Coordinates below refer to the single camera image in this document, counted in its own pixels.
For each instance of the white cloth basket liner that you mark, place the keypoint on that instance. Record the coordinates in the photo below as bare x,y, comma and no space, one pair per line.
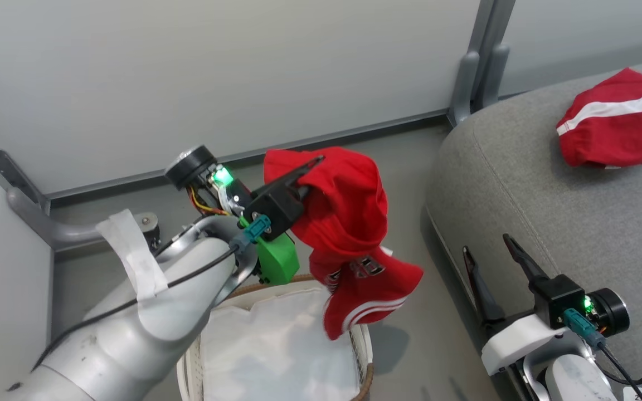
282,351

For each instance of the white tape strip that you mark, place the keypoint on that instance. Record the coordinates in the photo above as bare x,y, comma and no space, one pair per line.
134,256

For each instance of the white wicker-rimmed laundry basket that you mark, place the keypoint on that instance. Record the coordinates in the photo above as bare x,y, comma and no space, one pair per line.
363,367

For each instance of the grey partition bottom rail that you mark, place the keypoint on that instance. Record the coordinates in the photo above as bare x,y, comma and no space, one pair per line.
243,153

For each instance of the grey partition post with hinge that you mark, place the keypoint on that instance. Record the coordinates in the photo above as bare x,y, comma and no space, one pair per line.
3,164

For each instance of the teal camera connector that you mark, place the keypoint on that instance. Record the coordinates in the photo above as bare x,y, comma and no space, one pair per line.
580,327
254,229

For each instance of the grey partition post double foot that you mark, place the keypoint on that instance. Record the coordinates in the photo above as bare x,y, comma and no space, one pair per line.
480,67

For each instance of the red shirt wide white stripe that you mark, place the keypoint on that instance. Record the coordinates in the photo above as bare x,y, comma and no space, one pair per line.
622,120

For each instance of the red shirt with printed letters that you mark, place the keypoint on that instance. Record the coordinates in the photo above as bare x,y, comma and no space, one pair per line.
349,223

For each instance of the grey fabric sofa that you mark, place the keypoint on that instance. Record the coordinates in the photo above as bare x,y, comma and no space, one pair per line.
549,200

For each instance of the grey partition foot tube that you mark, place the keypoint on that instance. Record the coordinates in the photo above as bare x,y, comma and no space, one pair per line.
59,228

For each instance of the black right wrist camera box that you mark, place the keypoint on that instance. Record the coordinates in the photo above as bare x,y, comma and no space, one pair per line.
558,298

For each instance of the teal left camera connector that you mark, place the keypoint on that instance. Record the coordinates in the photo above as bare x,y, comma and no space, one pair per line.
254,229

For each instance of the teal right camera connector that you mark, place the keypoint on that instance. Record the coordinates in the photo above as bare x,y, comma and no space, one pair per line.
580,327

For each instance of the black caster wheel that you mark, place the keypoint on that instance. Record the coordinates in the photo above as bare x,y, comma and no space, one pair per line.
152,231

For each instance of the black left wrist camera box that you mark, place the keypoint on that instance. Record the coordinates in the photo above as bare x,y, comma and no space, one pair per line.
276,209

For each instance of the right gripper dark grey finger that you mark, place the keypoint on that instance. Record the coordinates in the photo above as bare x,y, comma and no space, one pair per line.
524,262
482,295

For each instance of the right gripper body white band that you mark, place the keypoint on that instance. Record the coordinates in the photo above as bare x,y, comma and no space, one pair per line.
516,340

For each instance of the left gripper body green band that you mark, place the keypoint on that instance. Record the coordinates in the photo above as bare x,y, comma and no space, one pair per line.
277,259

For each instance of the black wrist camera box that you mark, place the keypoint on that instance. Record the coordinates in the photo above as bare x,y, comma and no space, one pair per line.
276,209
558,298

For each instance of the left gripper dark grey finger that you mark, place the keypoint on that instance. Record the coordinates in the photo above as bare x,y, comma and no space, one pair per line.
293,174

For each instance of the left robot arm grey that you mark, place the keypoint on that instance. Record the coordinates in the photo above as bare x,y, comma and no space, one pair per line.
131,328

